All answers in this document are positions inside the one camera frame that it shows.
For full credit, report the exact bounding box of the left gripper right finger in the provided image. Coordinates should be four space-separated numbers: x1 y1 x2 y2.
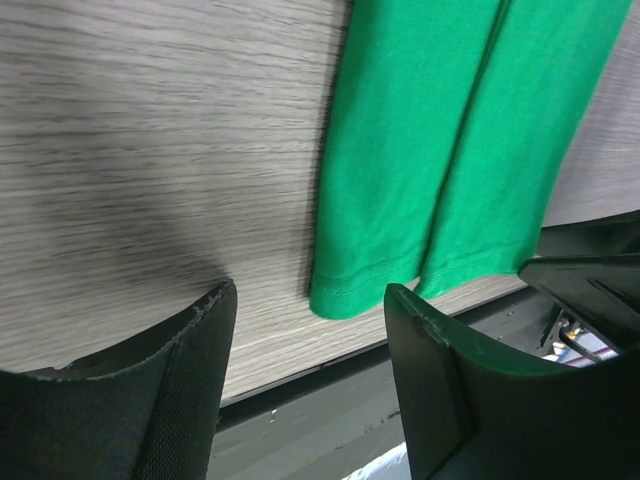
384 284 639 479

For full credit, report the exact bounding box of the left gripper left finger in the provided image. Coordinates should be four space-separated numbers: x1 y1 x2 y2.
1 280 237 479

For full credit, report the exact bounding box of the green t shirt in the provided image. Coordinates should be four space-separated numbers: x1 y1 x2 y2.
310 1 631 320

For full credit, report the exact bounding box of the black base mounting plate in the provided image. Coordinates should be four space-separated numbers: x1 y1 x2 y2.
209 284 551 480

